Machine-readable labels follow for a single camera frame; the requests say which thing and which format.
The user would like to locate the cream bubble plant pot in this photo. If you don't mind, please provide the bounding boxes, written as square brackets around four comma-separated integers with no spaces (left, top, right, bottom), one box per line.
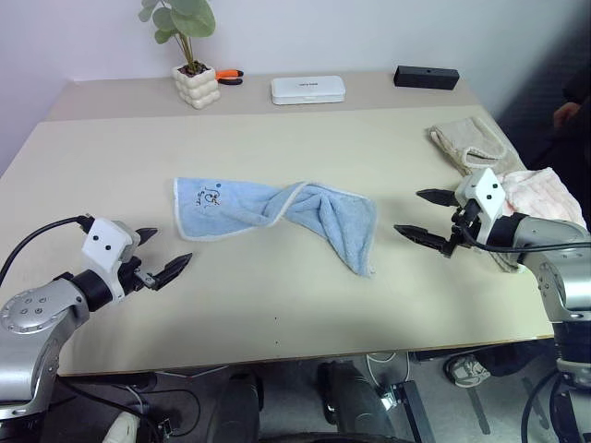
[171,63,223,111]

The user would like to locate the dark rounded shape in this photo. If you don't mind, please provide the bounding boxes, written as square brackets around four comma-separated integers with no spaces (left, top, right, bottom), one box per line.
[215,367,265,443]
[317,361,394,438]

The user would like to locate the pink towel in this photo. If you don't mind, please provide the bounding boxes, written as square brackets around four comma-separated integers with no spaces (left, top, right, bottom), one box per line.
[500,167,588,230]

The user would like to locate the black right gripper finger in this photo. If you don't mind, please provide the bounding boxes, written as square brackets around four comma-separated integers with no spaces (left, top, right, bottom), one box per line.
[392,223,449,252]
[416,187,459,210]

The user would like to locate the orange handled pliers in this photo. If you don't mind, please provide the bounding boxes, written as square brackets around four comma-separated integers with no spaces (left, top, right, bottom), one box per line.
[215,67,245,87]

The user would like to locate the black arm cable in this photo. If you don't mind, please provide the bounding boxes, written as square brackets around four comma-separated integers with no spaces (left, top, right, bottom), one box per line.
[0,213,94,287]
[460,201,591,254]

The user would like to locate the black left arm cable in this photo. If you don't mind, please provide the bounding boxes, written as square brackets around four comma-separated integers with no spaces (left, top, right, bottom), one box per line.
[0,213,94,287]

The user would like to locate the black table leg frame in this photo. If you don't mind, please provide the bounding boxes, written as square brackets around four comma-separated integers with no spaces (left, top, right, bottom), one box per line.
[391,379,438,443]

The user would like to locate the light blue embroidered towel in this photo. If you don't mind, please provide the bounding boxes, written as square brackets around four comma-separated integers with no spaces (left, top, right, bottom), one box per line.
[173,176,377,279]

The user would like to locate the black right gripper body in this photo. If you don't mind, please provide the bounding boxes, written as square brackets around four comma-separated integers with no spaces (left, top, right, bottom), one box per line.
[439,198,482,258]

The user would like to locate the green leafy plant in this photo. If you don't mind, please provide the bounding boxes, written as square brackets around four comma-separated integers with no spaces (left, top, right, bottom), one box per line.
[138,0,217,71]

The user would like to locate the person in dark clothes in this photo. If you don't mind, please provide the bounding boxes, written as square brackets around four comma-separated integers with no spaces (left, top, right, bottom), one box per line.
[496,0,591,186]

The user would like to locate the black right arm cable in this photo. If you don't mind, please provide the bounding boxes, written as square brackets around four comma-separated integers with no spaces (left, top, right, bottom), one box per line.
[460,201,591,254]

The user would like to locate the white rounded object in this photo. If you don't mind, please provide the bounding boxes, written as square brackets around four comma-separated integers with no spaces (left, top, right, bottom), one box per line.
[103,410,140,443]

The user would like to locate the bystander bare hand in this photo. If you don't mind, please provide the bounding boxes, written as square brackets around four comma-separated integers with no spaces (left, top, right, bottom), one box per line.
[552,102,583,134]

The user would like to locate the grey white sneaker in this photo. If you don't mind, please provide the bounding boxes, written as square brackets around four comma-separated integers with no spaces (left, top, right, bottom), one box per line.
[444,353,491,389]

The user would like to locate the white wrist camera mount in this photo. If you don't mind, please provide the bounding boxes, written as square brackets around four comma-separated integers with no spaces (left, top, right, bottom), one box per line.
[454,167,510,245]
[81,219,140,304]

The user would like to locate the black rectangular box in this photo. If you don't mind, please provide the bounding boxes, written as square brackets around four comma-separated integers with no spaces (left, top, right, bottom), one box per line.
[393,65,461,91]

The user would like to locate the beige towel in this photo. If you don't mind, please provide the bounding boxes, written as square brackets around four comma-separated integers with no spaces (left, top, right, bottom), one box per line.
[425,114,526,274]

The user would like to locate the black floor cable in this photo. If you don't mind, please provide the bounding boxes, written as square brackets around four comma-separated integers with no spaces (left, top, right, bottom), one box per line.
[58,381,200,443]

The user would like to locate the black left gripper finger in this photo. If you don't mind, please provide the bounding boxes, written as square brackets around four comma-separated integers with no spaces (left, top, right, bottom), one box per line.
[150,252,194,292]
[133,227,160,248]

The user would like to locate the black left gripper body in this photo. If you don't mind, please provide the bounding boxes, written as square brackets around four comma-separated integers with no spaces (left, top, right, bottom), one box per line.
[117,256,156,294]

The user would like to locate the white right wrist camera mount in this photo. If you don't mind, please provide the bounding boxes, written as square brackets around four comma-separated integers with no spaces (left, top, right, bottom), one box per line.
[454,167,510,245]

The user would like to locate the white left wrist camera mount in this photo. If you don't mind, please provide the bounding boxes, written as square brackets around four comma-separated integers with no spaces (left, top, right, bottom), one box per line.
[81,219,140,304]

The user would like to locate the white flat rectangular case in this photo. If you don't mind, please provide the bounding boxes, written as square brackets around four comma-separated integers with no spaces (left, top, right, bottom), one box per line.
[270,75,348,107]

